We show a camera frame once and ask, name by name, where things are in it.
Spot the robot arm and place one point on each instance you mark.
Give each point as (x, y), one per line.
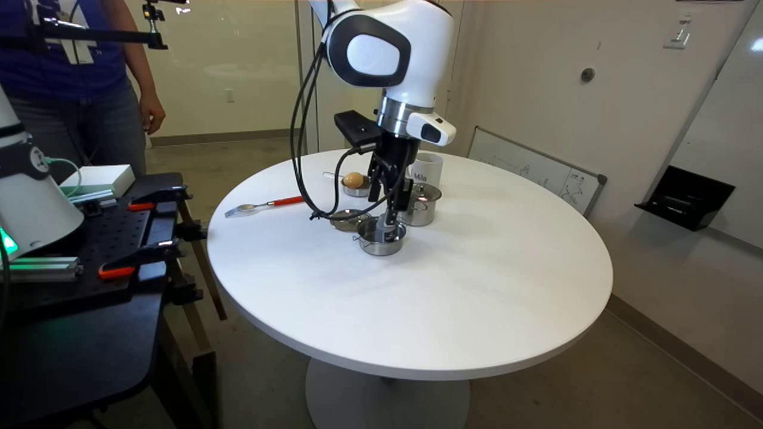
(417, 47)

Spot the small framed whiteboard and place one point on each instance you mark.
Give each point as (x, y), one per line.
(536, 170)

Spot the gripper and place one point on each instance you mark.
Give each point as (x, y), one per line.
(393, 156)

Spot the white flat box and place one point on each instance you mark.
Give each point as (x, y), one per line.
(101, 176)

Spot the brown egg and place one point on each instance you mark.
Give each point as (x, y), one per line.
(353, 179)

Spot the small open steel pot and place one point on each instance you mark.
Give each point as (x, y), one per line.
(381, 246)

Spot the white mug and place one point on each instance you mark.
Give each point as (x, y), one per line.
(430, 170)

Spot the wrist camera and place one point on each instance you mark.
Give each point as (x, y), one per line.
(356, 127)

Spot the round grey wall knob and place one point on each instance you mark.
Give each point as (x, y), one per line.
(588, 74)

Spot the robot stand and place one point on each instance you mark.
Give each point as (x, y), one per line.
(89, 333)

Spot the steel pot lid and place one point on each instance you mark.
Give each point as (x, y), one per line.
(346, 221)

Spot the black marker tray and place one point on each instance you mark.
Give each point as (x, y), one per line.
(685, 199)

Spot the wall switch plate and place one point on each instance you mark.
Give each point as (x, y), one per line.
(679, 34)

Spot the steel pot with lid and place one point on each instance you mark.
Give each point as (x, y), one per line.
(422, 210)

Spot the camera on mount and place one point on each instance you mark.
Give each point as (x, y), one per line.
(89, 34)

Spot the wall socket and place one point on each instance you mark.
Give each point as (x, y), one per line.
(229, 96)

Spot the large wall whiteboard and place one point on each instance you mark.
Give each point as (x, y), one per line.
(730, 119)

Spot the person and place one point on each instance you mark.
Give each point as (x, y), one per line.
(65, 83)

